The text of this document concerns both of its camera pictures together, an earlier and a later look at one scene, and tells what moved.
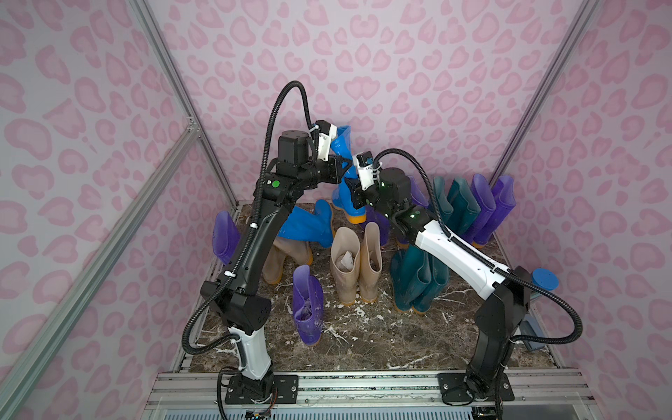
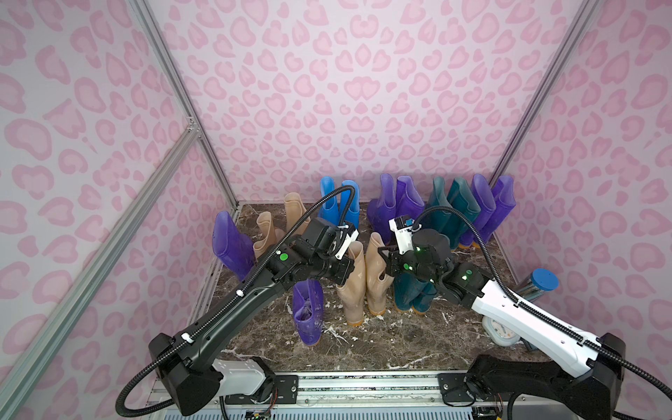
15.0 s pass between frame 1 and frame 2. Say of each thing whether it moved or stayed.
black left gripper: moved
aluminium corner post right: stayed
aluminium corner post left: stayed
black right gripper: moved
